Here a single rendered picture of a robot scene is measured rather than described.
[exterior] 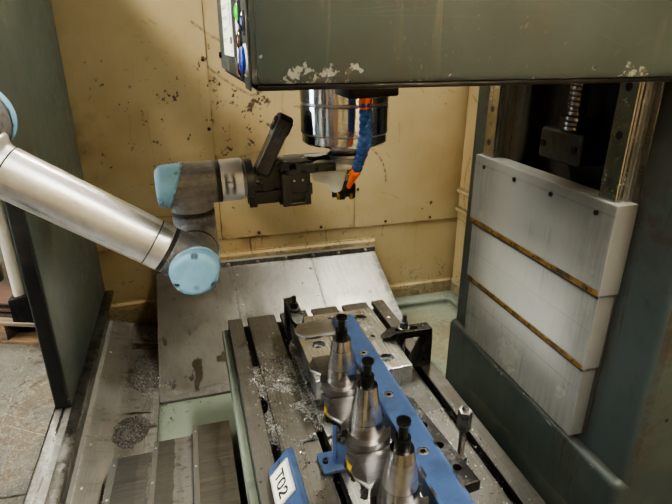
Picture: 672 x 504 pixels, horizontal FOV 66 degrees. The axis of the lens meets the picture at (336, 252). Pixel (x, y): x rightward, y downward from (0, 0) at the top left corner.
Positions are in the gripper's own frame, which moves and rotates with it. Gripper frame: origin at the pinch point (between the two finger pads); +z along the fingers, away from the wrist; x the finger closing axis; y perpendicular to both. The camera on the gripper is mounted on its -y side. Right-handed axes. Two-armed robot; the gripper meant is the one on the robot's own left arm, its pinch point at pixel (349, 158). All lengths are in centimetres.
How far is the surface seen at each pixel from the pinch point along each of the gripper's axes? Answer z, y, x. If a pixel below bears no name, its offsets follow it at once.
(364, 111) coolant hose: -3.7, -11.0, 19.3
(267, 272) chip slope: -5, 64, -95
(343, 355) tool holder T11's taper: -12.0, 19.8, 34.3
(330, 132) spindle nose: -5.5, -6.2, 6.6
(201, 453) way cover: -36, 73, -12
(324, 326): -10.1, 25.6, 16.3
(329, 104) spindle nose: -5.5, -10.8, 6.5
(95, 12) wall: -52, -30, -101
